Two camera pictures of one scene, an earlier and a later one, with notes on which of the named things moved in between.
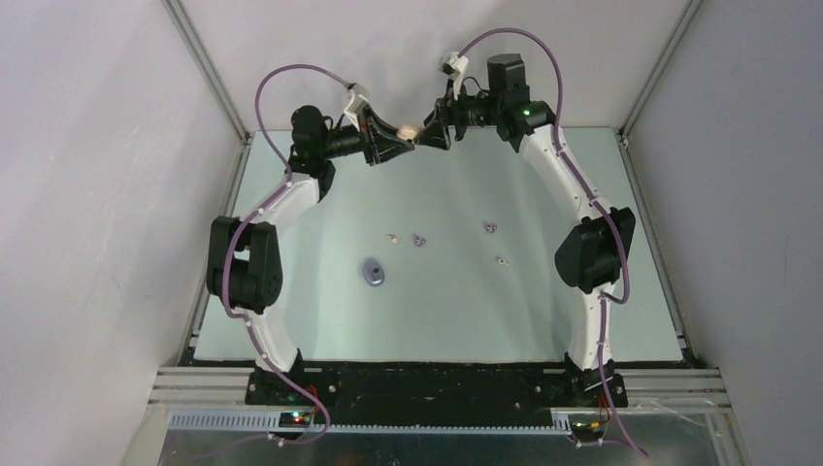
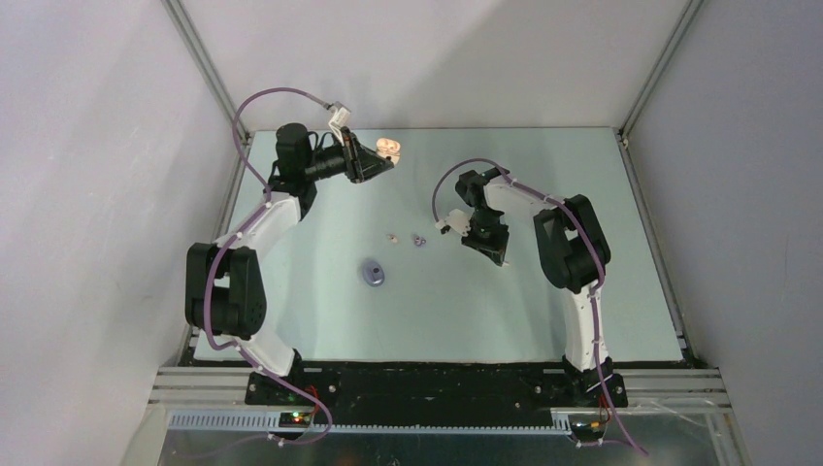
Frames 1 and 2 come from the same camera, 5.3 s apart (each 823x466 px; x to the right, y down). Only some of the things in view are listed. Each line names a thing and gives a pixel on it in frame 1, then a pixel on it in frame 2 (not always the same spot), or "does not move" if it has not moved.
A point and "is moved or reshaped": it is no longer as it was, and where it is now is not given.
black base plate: x=432 y=386 does not move
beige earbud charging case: x=408 y=131 is moved or reshaped
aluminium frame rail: x=226 y=386 does not move
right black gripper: x=435 y=133 → x=495 y=249
